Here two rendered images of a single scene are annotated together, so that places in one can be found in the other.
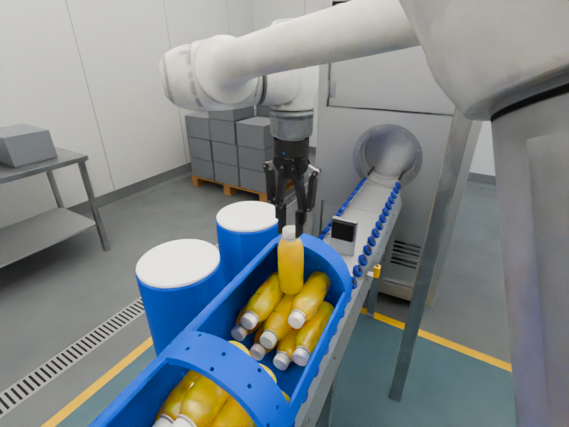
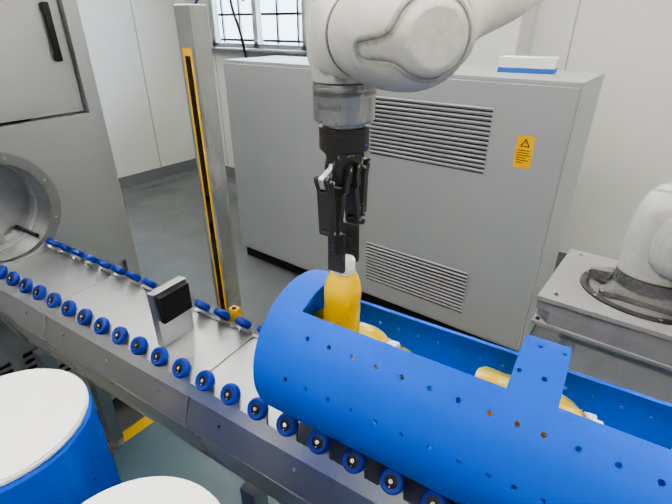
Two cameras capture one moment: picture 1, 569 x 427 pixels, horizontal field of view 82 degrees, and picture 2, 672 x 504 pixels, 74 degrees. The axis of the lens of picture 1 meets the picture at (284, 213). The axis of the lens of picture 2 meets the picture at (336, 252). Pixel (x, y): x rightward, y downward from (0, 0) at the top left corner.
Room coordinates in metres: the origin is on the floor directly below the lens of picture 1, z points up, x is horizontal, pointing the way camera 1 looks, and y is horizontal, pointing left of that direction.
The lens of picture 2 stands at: (0.63, 0.65, 1.65)
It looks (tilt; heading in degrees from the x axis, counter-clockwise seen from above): 27 degrees down; 276
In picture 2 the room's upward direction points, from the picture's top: straight up
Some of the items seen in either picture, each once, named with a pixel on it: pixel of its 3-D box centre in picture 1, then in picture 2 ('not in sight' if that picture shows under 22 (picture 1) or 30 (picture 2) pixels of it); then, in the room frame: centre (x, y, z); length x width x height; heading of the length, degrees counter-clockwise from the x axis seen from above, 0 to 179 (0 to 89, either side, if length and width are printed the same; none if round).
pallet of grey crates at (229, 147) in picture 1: (244, 141); not in sight; (4.15, 0.52, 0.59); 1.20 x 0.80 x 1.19; 59
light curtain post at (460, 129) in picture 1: (426, 268); (227, 288); (1.13, -0.60, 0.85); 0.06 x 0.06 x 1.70; 64
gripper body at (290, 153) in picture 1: (290, 158); (344, 154); (0.69, -0.01, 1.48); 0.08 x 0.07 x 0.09; 64
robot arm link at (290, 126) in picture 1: (291, 123); (344, 104); (0.69, -0.01, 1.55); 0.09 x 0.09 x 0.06
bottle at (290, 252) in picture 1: (290, 262); (342, 306); (0.69, -0.02, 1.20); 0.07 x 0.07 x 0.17
